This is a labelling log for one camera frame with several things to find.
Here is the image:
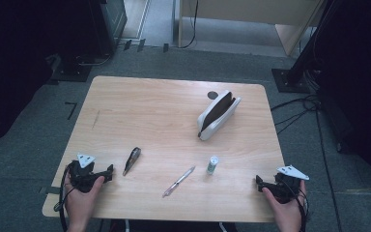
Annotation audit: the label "person's left hand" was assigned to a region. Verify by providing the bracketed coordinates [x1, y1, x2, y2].
[63, 175, 106, 227]

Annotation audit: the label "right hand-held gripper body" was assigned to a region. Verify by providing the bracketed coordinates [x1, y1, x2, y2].
[265, 164, 310, 205]

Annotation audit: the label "light wooden furniture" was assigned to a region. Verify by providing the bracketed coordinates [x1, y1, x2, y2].
[177, 0, 325, 58]

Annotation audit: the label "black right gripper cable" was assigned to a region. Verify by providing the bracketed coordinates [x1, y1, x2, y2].
[288, 180, 311, 232]

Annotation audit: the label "black hanging cable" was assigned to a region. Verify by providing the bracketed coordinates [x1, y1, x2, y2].
[179, 0, 200, 49]

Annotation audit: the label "black stand base plate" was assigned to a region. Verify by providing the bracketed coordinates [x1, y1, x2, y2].
[50, 54, 93, 83]

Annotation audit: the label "dark curtain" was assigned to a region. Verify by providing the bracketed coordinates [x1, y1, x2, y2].
[0, 0, 93, 152]
[315, 0, 371, 197]

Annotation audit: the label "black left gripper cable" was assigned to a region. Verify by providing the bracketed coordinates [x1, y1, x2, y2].
[53, 163, 73, 232]

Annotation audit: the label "clear pen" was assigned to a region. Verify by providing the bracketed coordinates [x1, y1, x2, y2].
[161, 165, 196, 199]

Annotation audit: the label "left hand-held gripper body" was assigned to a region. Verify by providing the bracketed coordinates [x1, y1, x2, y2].
[67, 153, 106, 194]

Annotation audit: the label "small white green-labelled tube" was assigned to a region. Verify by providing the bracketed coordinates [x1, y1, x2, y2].
[206, 155, 220, 176]

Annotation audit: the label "black cabinet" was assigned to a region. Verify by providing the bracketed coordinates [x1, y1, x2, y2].
[88, 0, 128, 56]

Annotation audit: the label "white pencil case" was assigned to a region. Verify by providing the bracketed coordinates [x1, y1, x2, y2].
[196, 90, 243, 142]

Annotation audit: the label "person's right hand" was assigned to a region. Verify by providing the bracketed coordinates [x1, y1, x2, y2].
[262, 179, 307, 227]

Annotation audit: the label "black metal stand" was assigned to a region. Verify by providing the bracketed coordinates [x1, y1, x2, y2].
[271, 0, 339, 95]

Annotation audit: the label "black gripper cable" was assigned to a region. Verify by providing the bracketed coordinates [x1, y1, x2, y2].
[53, 163, 73, 232]
[288, 180, 311, 232]

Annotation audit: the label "black floor cables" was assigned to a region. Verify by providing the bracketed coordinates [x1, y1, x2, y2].
[270, 94, 322, 136]

